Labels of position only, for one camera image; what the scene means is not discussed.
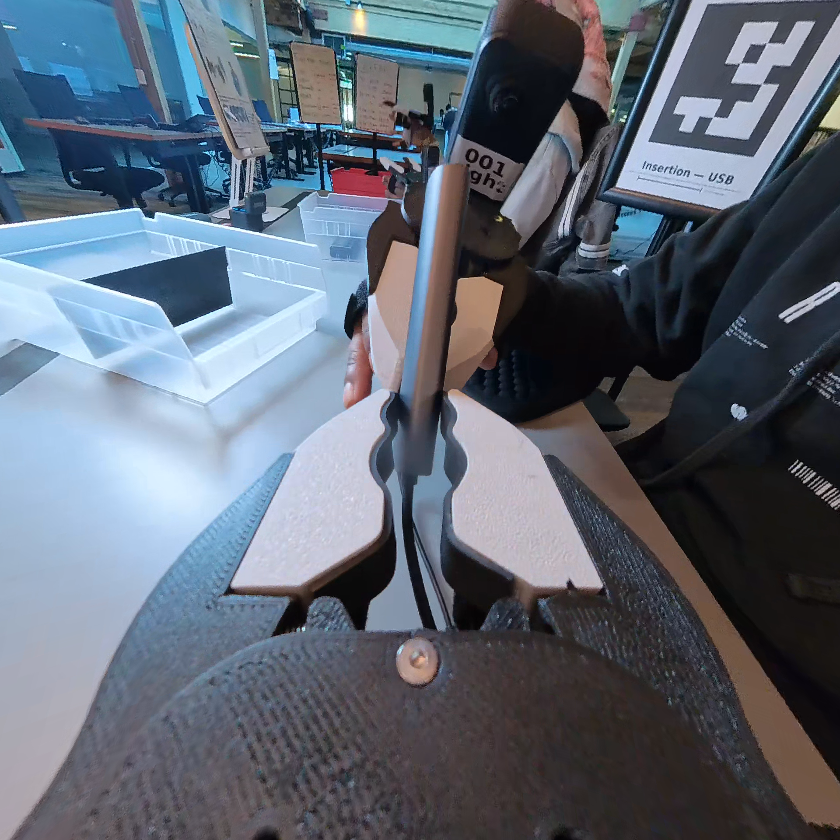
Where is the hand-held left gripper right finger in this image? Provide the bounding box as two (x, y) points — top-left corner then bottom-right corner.
(438, 390), (606, 613)

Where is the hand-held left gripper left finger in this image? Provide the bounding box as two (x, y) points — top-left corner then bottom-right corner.
(230, 390), (404, 611)

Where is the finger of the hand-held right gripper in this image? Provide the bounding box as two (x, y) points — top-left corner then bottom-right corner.
(367, 239), (422, 395)
(440, 276), (506, 391)

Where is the grey usb hub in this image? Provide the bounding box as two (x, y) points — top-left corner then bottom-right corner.
(392, 164), (471, 479)

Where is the red plastic bin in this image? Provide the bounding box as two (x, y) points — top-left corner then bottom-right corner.
(328, 166), (389, 196)

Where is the person's right forearm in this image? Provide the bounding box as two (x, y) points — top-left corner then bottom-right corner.
(492, 217), (729, 424)

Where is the person's right hand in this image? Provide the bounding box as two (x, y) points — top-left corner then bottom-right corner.
(343, 325), (378, 409)

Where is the small clear plastic bin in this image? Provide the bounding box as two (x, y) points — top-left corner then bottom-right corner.
(297, 190), (389, 277)

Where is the large clear plastic bin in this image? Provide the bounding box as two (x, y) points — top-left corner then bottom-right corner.
(0, 206), (329, 406)

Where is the black clamp device on stand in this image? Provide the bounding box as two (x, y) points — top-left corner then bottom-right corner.
(379, 82), (442, 198)

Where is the brown writing board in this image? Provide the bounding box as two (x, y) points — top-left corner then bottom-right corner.
(290, 41), (343, 142)
(354, 52), (401, 152)

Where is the black foam sheet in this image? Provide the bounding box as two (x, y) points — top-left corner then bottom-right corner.
(82, 246), (235, 329)

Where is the person's black hoodie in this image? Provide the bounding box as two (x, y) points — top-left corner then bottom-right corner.
(617, 131), (840, 762)

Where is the cardboard easel sign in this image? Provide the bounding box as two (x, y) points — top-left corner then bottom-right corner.
(178, 0), (271, 211)

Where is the wooden top desk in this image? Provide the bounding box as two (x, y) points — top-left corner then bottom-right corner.
(25, 117), (224, 198)

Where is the white marker sign black frame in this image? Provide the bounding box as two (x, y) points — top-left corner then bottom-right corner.
(596, 0), (840, 257)

